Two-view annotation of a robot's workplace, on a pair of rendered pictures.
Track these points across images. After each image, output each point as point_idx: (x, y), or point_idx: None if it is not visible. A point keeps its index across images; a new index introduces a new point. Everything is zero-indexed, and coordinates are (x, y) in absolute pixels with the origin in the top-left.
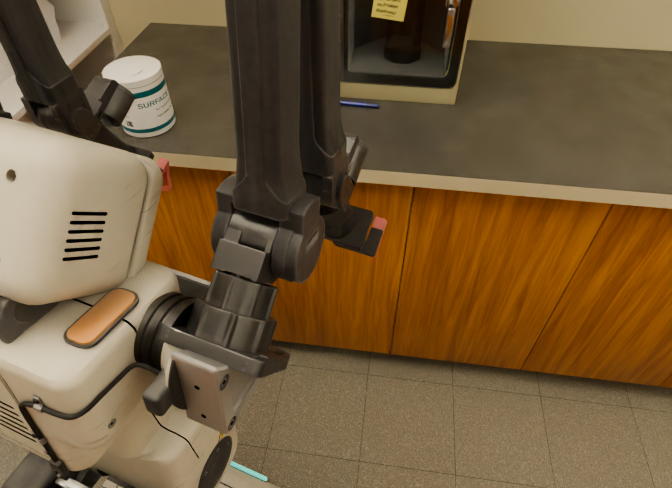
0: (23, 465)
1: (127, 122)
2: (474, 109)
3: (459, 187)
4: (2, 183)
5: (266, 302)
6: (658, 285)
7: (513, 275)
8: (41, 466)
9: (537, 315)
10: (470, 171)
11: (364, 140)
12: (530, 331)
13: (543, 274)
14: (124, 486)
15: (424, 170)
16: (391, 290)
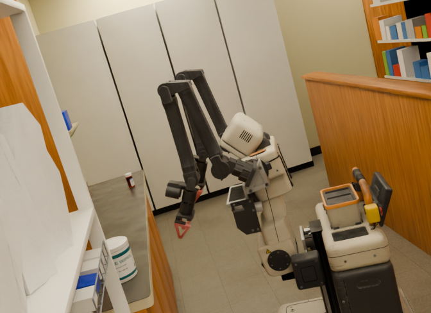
0: (308, 256)
1: (134, 264)
2: None
3: (147, 215)
4: (246, 116)
5: None
6: (154, 231)
7: (157, 255)
8: (304, 254)
9: (164, 272)
10: (141, 211)
11: (125, 231)
12: (168, 284)
13: (156, 248)
14: (297, 252)
15: (143, 216)
16: (166, 298)
